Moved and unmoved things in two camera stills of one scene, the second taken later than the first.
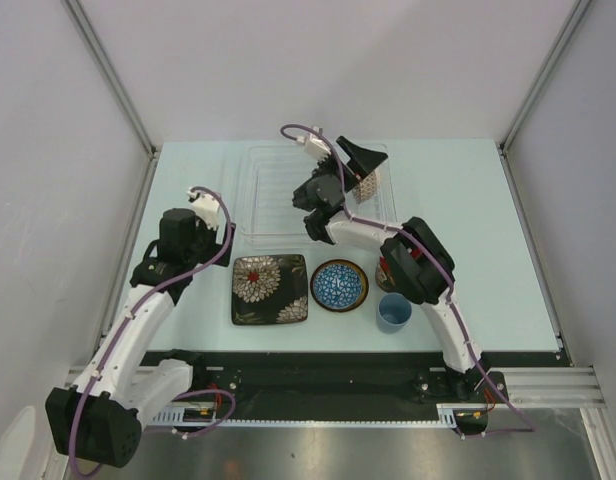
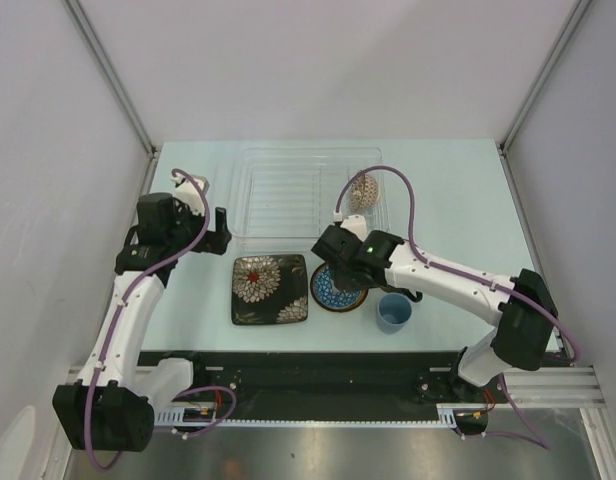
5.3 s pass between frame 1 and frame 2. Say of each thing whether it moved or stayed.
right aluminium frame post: stayed
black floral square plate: stayed
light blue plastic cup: stayed
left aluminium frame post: stayed
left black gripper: moved
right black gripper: moved
